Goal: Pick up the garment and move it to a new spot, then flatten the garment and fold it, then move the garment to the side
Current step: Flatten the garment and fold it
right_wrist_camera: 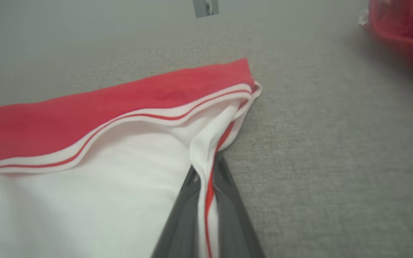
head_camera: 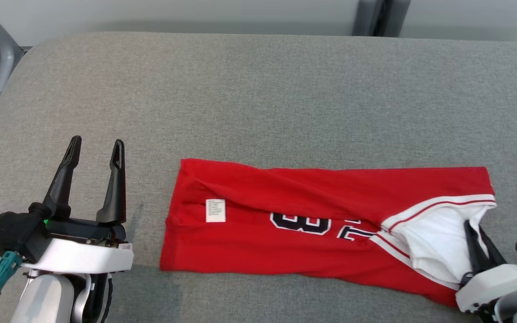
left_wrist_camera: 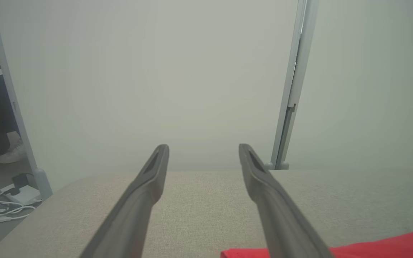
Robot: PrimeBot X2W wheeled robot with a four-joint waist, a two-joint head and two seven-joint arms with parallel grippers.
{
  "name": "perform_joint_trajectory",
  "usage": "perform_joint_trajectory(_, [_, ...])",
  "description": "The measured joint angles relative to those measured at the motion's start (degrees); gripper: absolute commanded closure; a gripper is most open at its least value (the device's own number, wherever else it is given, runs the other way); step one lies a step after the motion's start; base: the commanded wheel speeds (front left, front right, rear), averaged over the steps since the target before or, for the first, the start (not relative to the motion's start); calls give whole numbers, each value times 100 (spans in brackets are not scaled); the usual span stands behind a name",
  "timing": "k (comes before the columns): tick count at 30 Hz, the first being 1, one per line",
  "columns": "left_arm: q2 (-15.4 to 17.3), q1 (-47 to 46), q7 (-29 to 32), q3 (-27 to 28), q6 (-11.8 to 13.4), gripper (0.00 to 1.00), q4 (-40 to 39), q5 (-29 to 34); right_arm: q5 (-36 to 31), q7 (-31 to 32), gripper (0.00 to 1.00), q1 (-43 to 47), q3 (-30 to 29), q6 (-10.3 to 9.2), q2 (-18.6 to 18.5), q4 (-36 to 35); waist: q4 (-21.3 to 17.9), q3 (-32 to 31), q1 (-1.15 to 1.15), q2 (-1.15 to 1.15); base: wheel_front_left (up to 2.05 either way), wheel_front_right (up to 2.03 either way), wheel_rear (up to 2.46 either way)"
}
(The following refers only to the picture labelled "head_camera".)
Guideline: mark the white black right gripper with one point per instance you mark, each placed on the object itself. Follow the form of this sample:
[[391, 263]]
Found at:
[[492, 287]]

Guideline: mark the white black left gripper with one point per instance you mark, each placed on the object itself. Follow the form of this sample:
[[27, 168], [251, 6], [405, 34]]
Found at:
[[83, 255]]

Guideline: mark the red jersey white sleeves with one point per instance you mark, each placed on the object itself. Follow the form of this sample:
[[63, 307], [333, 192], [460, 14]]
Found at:
[[285, 193]]

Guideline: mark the teal left camera connector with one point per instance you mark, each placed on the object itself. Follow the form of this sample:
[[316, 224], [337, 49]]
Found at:
[[0, 273]]

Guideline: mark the grey metal partition post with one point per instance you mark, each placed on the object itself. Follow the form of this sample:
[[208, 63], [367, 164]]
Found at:
[[366, 15]]

